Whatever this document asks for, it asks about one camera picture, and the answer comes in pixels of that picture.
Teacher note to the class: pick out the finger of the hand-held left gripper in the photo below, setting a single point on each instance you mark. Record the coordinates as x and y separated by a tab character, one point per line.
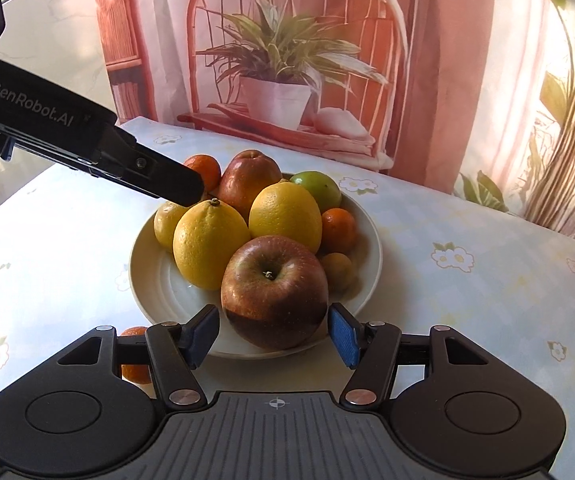
167	180

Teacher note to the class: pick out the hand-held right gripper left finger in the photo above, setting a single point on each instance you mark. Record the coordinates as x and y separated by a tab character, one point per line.
202	337

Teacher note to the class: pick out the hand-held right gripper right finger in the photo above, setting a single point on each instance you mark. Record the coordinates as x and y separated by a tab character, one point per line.
343	335

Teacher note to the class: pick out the orange mandarin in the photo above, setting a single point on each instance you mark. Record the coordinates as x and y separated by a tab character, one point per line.
208	169
338	230
136	372

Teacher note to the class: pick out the yellow green citrus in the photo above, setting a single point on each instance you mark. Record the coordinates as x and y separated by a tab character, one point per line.
165	225

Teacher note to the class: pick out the cream round plate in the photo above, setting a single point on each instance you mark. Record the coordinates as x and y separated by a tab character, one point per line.
167	285

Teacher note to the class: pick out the small brown fruit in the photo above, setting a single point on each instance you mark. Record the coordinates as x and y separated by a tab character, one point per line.
338	271

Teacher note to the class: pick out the large yellow citrus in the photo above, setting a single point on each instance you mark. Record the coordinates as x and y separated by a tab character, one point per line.
211	247

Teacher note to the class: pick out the dark red apple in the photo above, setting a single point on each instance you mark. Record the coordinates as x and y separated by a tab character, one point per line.
275	292

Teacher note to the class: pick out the tall red apple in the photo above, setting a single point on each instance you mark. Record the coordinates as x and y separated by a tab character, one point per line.
250	180

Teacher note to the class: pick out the yellow lemon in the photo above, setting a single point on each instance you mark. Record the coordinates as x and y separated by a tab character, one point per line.
285	217

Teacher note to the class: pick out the green apple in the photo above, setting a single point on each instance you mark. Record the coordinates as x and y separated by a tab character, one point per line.
320	187

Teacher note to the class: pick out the printed wall backdrop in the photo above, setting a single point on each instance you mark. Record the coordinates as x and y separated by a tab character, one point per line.
442	60

